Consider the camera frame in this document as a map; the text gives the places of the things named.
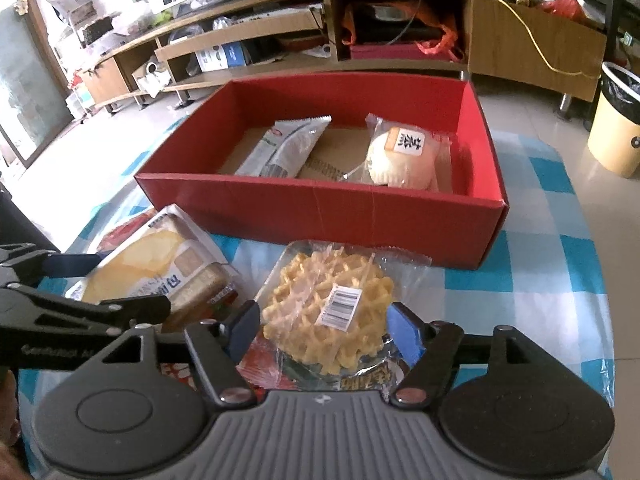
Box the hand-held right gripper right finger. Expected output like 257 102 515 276
386 301 552 408

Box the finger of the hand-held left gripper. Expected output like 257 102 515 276
0 282 174 334
0 243 102 279

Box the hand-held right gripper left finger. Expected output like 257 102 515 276
101 300 262 407

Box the sliced bread packet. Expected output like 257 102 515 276
65 204 241 333

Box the yellow waffle packet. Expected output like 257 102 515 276
252 240 432 391

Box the red cardboard box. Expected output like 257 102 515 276
134 71 511 270

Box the white long snack packet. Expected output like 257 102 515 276
234 116 332 179

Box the person's left hand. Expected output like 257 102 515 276
0 367 32 480

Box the blue white checkered tablecloth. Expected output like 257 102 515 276
65 110 617 480

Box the steamed bun packet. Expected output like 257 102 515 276
345 112 453 192

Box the white storage rack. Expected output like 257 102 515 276
45 0 151 126

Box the white plastic bag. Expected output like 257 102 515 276
132 60 173 98

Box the blue white carton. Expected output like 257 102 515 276
195 42 248 72

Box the flat red box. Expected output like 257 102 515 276
350 42 451 62

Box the cream trash bin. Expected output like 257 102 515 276
586 61 640 178

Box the orange plastic bag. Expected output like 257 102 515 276
342 0 466 61

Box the silver set-top box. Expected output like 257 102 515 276
235 2 323 26

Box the wooden television stand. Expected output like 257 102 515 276
80 0 608 111

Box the red plastic bag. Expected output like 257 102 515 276
542 0 581 23

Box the yellow cable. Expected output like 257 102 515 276
470 0 601 78

